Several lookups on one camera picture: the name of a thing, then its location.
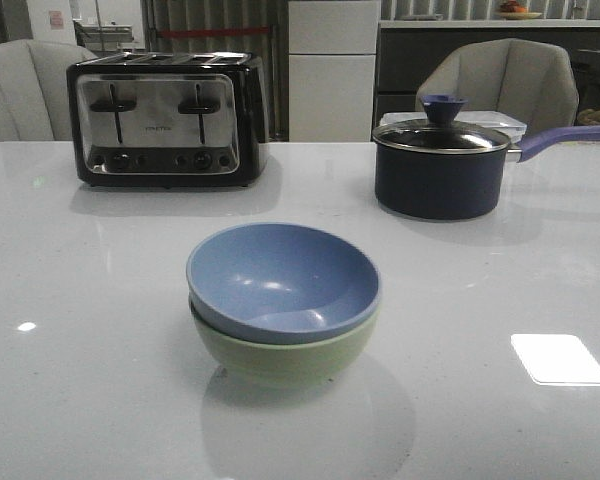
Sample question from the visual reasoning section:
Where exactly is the blue bowl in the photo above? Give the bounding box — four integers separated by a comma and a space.
186, 223, 381, 345

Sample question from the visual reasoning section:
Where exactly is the green bowl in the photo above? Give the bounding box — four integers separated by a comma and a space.
188, 296, 382, 389

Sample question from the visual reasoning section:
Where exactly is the dark blue saucepan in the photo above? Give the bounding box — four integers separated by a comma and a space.
375, 125, 600, 220

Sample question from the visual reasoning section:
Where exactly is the glass pot lid blue knob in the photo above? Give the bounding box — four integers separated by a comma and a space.
372, 94, 510, 154

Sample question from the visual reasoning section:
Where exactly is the white cabinet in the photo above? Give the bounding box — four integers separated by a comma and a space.
288, 1, 381, 142

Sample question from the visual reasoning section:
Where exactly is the black and chrome toaster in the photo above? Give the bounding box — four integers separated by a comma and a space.
67, 52, 269, 188

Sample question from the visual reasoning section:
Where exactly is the dark counter unit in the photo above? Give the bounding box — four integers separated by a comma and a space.
374, 19, 600, 122

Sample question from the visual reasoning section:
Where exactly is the clear plastic container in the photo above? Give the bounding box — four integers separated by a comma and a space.
379, 110, 527, 143

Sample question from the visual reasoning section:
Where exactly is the beige chair right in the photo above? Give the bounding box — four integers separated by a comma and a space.
415, 38, 579, 135

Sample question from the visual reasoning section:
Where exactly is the beige chair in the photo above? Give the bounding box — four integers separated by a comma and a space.
415, 38, 579, 135
0, 39, 95, 142

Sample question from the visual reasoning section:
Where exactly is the fruit plate on counter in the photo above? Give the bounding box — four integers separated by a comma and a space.
496, 0, 542, 20

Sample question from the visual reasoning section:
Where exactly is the beige chair left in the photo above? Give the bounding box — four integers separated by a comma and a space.
0, 39, 95, 142

